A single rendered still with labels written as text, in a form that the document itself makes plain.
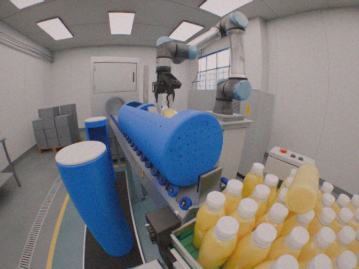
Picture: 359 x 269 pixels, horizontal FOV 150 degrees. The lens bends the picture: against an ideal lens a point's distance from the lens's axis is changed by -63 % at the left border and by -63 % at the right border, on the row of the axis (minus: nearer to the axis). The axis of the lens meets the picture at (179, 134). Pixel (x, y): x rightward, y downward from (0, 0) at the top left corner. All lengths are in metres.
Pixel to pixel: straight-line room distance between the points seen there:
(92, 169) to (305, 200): 0.70
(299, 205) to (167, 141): 0.36
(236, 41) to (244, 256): 0.85
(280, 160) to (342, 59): 2.73
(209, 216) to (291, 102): 2.95
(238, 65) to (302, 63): 2.49
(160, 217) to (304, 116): 2.92
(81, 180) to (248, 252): 0.62
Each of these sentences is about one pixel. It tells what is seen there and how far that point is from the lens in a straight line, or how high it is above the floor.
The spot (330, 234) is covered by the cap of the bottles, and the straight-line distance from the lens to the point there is 0.34.
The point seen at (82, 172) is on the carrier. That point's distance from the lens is 0.63.
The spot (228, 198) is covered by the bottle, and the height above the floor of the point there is 1.06.
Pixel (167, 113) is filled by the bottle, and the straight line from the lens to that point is 0.54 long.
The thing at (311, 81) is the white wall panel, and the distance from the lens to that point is 3.05.
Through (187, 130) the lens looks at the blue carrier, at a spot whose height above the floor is 1.18.
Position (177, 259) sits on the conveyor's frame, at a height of 0.90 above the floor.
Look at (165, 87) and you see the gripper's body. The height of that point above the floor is 1.32.
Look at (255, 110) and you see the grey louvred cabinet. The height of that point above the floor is 1.16.
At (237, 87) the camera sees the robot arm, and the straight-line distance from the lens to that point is 0.73.
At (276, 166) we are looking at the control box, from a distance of 0.59.
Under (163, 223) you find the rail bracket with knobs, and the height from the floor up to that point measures 1.00.
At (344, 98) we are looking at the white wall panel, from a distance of 2.96.
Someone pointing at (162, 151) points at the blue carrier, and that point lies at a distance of 0.38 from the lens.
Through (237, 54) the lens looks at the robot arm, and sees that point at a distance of 0.79.
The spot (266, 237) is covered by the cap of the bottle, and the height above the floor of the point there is 1.09.
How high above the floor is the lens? 1.28
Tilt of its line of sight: 17 degrees down
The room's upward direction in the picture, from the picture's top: 2 degrees clockwise
